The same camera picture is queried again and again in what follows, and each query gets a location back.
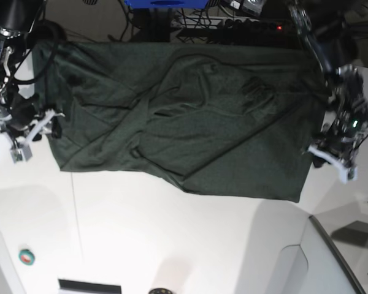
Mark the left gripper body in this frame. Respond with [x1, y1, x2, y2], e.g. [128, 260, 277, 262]
[305, 122, 364, 168]

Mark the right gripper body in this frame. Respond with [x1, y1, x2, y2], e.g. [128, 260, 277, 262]
[0, 94, 66, 149]

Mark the dark green t-shirt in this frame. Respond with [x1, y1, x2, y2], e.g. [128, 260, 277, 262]
[35, 42, 330, 203]

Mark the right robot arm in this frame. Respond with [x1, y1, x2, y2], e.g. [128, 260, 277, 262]
[0, 1, 64, 151]

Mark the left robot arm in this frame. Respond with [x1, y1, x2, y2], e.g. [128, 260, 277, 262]
[286, 1, 368, 169]

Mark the black round stool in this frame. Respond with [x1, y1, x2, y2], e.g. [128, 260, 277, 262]
[32, 20, 67, 44]

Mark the red green emergency button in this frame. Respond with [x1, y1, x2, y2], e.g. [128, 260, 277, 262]
[18, 249, 36, 266]

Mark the black power strip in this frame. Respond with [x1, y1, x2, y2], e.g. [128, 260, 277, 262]
[220, 18, 293, 32]

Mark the blue box with oval hole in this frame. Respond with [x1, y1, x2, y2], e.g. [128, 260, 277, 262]
[125, 0, 208, 9]

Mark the black round knob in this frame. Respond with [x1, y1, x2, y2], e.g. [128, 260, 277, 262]
[148, 288, 173, 294]

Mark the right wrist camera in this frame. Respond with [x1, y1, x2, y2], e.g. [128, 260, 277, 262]
[10, 146, 33, 164]

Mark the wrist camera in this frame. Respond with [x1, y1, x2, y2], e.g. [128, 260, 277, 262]
[339, 166, 358, 184]
[10, 146, 33, 164]

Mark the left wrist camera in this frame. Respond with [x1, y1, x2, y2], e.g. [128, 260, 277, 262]
[339, 166, 358, 184]

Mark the grey metal rail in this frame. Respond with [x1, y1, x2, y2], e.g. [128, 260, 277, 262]
[309, 216, 366, 294]

